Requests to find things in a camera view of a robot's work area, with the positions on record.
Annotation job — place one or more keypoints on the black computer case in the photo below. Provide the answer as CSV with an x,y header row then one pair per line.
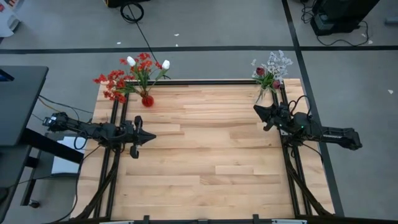
x,y
342,12

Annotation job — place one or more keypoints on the red glass vase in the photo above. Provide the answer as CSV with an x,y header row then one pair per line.
x,y
147,101

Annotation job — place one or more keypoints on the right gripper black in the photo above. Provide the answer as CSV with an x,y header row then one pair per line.
x,y
283,116

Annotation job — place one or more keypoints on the red tulip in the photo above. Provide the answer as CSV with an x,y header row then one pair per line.
x,y
260,71
276,84

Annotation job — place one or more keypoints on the computer screen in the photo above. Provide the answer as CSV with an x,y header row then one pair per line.
x,y
4,76

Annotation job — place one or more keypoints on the white container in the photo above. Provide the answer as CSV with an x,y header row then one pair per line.
x,y
9,25

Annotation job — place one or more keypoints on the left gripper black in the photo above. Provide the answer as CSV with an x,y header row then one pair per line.
x,y
132,135

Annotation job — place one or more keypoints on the clear glass vase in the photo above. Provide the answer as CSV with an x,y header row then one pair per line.
x,y
262,91

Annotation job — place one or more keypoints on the red blossom spray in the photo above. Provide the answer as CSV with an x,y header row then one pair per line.
x,y
143,56
111,84

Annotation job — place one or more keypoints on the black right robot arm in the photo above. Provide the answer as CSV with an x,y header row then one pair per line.
x,y
335,136

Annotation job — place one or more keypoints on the white and red flowers in vase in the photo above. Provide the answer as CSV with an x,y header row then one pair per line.
x,y
275,62

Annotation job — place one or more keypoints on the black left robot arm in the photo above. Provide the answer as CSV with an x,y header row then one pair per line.
x,y
93,130

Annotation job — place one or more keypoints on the white tulip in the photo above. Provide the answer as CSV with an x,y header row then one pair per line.
x,y
166,64
131,61

